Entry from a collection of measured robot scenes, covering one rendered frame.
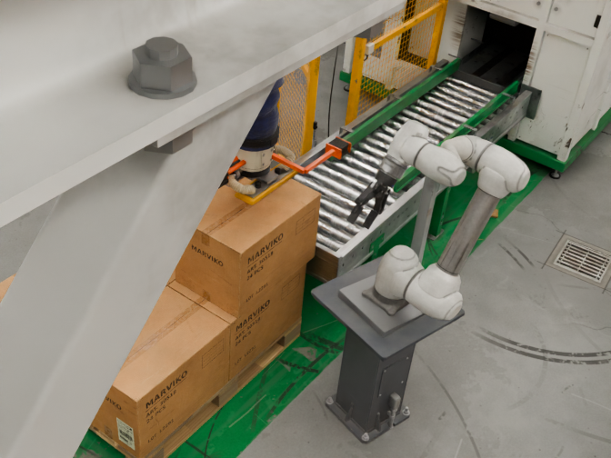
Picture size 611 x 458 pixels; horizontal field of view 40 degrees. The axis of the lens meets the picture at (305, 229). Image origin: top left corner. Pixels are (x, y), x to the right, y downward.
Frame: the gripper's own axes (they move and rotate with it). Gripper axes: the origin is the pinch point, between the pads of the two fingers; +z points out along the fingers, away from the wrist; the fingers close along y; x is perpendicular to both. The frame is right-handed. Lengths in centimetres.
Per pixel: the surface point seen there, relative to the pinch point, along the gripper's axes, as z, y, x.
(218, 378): 107, -66, -51
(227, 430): 128, -76, -38
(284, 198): 18, -67, -71
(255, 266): 49, -50, -56
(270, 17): -34, 236, 98
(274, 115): -14, -26, -72
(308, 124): -14, -152, -131
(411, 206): -5, -167, -55
